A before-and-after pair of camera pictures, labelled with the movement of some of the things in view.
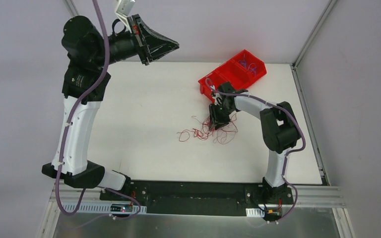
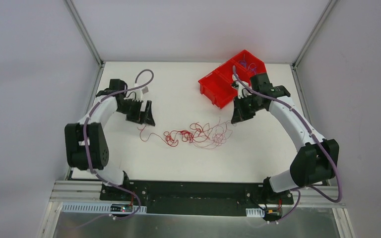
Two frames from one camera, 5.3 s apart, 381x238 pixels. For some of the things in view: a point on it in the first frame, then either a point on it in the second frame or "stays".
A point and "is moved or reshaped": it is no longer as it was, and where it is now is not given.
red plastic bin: (242, 70) stays
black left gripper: (141, 40) -> (138, 111)
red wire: (206, 123) is moved or reshaped
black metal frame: (199, 198) stays
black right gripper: (219, 109) -> (243, 107)
